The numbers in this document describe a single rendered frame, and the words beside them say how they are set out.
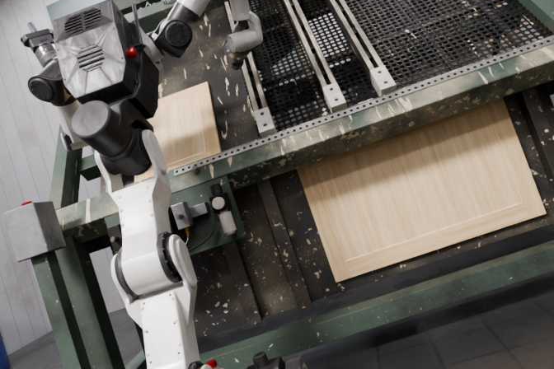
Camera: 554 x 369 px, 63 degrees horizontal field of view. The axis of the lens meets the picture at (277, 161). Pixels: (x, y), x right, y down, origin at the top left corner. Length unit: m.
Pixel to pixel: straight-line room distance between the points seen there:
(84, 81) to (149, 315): 0.69
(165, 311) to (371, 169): 1.06
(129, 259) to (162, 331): 0.20
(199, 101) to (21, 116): 4.24
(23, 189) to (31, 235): 4.34
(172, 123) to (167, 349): 1.09
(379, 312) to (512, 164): 0.82
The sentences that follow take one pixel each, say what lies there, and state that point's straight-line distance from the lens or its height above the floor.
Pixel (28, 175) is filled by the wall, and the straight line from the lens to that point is 6.08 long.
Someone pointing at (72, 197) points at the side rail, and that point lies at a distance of 2.13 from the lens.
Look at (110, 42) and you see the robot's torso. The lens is 1.47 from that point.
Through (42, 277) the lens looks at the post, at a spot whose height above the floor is 0.68.
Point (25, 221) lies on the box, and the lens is 1.80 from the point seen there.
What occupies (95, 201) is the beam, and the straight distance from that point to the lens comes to 1.94.
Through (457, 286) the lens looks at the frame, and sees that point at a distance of 1.84.
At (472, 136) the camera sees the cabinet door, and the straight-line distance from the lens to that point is 2.06.
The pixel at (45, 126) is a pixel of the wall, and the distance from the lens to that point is 5.96.
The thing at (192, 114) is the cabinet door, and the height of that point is 1.13.
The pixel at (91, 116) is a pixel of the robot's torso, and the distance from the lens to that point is 1.30.
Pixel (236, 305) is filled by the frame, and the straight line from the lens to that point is 2.06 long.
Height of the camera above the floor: 0.70
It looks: 3 degrees up
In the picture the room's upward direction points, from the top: 19 degrees counter-clockwise
